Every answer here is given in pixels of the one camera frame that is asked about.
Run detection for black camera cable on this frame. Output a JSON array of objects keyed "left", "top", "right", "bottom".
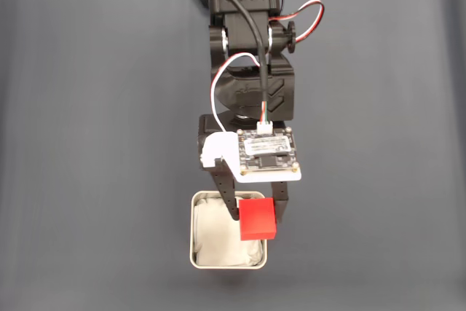
[{"left": 187, "top": 0, "right": 269, "bottom": 125}]

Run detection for camera board on white mount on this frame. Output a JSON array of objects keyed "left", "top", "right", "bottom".
[{"left": 200, "top": 127, "right": 303, "bottom": 184}]

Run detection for grey table mat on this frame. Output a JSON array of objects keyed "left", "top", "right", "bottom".
[{"left": 0, "top": 0, "right": 466, "bottom": 311}]

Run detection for white red servo cable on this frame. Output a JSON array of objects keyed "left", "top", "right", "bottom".
[
  {"left": 210, "top": 54, "right": 264, "bottom": 133},
  {"left": 268, "top": 0, "right": 325, "bottom": 44}
]

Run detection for square metal box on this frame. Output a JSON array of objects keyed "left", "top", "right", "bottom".
[{"left": 189, "top": 189, "right": 269, "bottom": 270}]

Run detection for white crumpled cloth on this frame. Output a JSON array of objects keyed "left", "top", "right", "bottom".
[{"left": 193, "top": 196, "right": 264, "bottom": 267}]

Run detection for red cube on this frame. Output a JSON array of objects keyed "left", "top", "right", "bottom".
[{"left": 238, "top": 197, "right": 279, "bottom": 242}]

